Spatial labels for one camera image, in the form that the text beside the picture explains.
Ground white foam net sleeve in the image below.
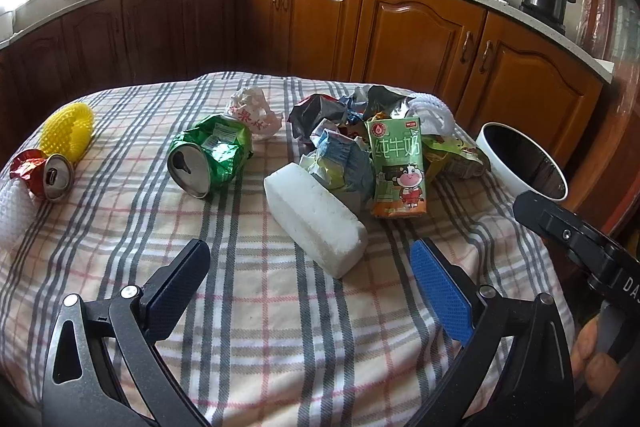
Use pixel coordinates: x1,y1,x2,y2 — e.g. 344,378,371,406
0,179,37,251

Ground crushed red can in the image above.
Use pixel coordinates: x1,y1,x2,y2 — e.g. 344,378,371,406
10,148,75,202

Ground plaid tablecloth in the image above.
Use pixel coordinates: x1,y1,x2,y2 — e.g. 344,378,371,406
1,72,575,426

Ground green orange milk carton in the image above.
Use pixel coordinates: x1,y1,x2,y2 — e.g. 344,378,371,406
367,117,426,219

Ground red silver snack bag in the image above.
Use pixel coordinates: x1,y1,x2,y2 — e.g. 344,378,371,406
288,84,408,141

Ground white foam block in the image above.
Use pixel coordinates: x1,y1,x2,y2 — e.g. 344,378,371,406
264,162,368,279

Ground wooden kitchen cabinets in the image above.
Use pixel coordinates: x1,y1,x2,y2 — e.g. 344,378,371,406
1,0,611,164

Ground right hand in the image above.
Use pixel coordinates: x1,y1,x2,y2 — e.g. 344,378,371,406
570,315,620,397

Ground crushed green can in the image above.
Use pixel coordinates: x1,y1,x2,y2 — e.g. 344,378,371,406
166,114,253,198

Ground yellow green snack bag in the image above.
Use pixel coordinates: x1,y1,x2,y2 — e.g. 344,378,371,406
422,134,490,182

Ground white round trash bin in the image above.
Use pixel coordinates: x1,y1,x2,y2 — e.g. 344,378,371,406
476,122,570,202

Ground white foam net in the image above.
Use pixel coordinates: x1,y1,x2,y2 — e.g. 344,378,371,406
407,93,454,136

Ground yellow spiky ring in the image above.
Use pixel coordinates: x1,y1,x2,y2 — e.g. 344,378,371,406
38,102,97,166

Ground blue white wrapper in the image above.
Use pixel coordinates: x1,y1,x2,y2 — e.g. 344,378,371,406
298,118,374,215

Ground white tissue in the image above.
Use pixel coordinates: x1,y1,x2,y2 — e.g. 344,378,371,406
224,87,282,141

